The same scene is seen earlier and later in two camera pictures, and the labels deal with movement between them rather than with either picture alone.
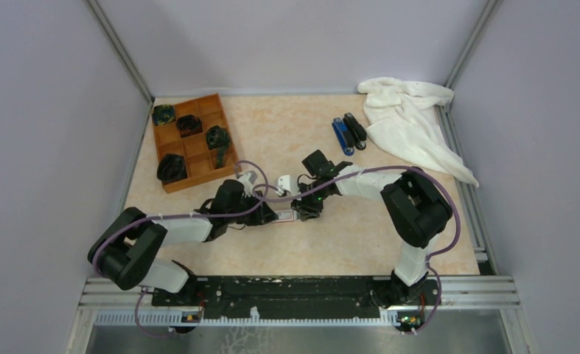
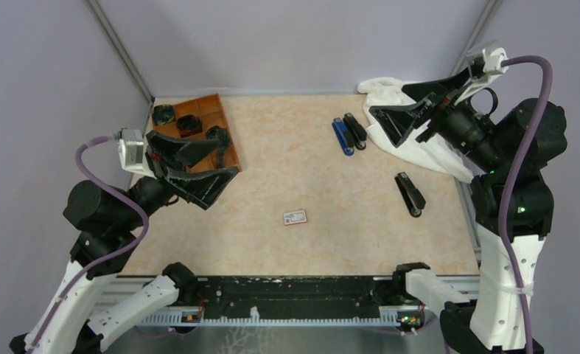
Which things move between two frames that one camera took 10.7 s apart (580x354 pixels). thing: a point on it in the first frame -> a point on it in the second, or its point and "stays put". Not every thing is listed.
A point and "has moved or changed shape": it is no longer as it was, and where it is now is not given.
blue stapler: (344, 136) stays put
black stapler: (357, 130) stays put
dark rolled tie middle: (189, 125) stays put
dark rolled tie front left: (163, 113) stays put
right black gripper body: (312, 203) -> (450, 119)
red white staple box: (285, 215) has moved or changed shape
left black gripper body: (255, 217) -> (159, 159)
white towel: (404, 122) stays put
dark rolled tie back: (218, 139) stays put
